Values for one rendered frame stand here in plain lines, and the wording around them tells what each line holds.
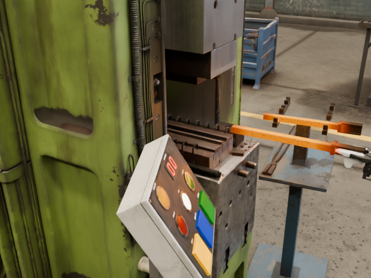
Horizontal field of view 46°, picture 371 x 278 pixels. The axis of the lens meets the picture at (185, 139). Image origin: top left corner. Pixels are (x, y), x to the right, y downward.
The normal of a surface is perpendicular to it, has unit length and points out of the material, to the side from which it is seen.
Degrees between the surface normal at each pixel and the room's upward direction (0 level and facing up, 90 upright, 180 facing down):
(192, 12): 90
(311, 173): 0
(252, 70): 90
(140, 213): 90
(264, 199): 0
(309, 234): 0
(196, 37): 90
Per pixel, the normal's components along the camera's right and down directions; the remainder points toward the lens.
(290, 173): 0.00, -0.90
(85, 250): -0.51, 0.37
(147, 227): -0.10, 0.43
